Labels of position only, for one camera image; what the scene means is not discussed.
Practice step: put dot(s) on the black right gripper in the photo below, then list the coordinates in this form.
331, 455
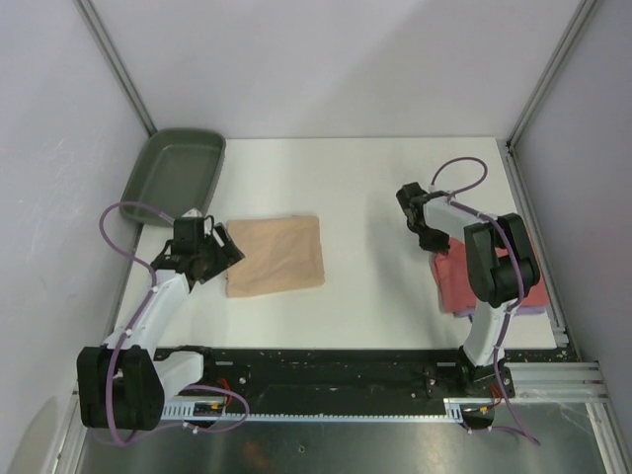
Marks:
440, 245

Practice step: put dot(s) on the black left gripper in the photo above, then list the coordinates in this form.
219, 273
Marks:
228, 251

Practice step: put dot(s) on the beige t shirt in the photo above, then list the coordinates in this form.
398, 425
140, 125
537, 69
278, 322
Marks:
280, 254

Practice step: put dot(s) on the pink t shirt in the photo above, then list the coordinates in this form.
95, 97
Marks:
454, 291

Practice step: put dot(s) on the lilac t shirt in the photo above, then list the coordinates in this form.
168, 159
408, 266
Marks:
522, 310

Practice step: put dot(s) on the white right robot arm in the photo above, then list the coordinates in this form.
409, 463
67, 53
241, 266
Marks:
500, 262

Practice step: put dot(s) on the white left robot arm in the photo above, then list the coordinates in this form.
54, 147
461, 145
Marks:
121, 385

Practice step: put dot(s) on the grey plastic tray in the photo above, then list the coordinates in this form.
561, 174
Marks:
176, 170

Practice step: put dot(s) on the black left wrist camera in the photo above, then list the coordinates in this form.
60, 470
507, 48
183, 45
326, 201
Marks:
190, 231

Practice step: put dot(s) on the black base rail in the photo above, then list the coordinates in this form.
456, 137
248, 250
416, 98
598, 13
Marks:
372, 382

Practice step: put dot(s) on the grey slotted cable duct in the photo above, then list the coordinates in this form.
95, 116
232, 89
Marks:
190, 412

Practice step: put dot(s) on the right aluminium frame post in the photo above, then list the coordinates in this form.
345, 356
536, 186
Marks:
562, 53

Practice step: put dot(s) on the aluminium frame post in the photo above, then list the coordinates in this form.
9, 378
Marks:
104, 42
562, 53

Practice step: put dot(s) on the left aluminium frame post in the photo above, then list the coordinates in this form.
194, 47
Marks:
104, 42

